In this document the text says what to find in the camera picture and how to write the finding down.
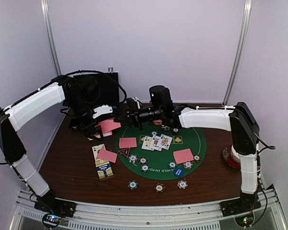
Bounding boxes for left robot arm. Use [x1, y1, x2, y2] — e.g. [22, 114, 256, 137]
[0, 71, 102, 213]

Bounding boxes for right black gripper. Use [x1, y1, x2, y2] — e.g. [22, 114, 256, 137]
[115, 101, 164, 130]

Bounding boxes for pink cards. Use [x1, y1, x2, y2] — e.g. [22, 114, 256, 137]
[119, 138, 137, 149]
[173, 149, 194, 164]

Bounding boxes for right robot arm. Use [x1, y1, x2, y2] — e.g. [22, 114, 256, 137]
[115, 85, 260, 212]

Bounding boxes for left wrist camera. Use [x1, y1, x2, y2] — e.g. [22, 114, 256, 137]
[92, 105, 113, 119]

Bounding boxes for single pink card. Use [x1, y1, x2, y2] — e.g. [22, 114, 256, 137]
[97, 147, 118, 163]

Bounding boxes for pink backed card deck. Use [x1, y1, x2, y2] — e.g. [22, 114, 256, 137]
[96, 118, 121, 137]

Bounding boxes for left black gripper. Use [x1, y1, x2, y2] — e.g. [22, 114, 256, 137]
[66, 95, 104, 141]

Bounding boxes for red black chip stack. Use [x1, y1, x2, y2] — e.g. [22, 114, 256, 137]
[154, 183, 165, 193]

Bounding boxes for black poker chip case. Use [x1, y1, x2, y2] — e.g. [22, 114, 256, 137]
[64, 71, 120, 131]

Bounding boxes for orange round button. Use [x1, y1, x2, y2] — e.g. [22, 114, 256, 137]
[153, 121, 162, 126]

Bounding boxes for left aluminium frame post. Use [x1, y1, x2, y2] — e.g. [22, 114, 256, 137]
[40, 0, 61, 77]

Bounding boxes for black red triangular button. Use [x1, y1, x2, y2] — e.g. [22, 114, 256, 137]
[118, 148, 131, 159]

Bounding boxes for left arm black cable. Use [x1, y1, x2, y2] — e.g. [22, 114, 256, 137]
[62, 69, 128, 104]

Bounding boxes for round green poker mat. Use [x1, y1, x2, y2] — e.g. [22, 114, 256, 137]
[116, 122, 207, 181]

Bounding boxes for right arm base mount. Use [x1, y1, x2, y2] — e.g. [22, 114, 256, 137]
[220, 197, 261, 217]

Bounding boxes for blue green chip stack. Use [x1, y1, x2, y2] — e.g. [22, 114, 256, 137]
[128, 181, 138, 190]

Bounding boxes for blue small blind button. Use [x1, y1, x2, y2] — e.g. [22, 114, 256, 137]
[173, 168, 185, 177]

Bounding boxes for blue pink chips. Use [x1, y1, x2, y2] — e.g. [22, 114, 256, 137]
[161, 125, 170, 131]
[128, 154, 138, 164]
[183, 161, 193, 169]

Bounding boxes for aluminium front rail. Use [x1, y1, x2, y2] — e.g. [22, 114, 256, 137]
[8, 188, 288, 230]

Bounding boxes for right aluminium frame post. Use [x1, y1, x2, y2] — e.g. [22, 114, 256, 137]
[222, 0, 252, 105]

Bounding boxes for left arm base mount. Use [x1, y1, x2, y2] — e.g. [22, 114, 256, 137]
[34, 195, 77, 218]

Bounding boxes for face up spade card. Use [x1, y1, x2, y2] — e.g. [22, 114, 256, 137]
[141, 136, 154, 151]

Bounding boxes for blue pink chip stack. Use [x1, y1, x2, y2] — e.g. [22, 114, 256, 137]
[177, 180, 188, 189]

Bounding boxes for blue yellow card box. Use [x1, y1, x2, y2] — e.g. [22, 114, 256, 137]
[96, 159, 114, 179]

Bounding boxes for aluminium frame post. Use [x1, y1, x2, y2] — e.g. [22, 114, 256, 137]
[222, 0, 252, 105]
[40, 0, 61, 77]

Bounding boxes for red black 100 chip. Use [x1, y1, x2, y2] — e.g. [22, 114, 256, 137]
[139, 157, 148, 165]

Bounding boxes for ace of spades card pack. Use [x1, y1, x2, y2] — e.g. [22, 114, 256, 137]
[92, 144, 105, 161]

